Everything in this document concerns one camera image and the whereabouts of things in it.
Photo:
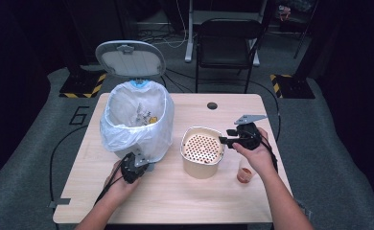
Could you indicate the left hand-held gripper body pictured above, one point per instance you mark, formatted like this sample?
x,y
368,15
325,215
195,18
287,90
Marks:
x,y
131,171

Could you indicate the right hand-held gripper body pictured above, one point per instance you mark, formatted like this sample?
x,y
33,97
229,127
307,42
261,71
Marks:
x,y
249,137

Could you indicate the white plastic bin liner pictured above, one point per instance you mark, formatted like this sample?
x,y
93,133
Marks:
x,y
137,140

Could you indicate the beige perforated strainer basket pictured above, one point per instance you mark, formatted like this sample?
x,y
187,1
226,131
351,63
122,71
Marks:
x,y
202,166

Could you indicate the white and grey-blue trash can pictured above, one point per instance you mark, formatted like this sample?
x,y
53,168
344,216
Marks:
x,y
130,59

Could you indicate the person's left hand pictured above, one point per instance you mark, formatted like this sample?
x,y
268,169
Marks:
x,y
119,188

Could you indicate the person's right hand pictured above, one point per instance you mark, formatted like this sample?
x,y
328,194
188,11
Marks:
x,y
255,159

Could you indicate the black hazard-striped stand base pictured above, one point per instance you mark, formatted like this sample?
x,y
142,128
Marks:
x,y
79,86
293,87

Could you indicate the black folding chair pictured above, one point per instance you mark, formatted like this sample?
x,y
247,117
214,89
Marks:
x,y
226,41

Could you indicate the grey metal table bracket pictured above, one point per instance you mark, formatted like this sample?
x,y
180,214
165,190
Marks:
x,y
59,202

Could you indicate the white metal desk frame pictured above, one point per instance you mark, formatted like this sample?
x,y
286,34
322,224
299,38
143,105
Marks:
x,y
190,32

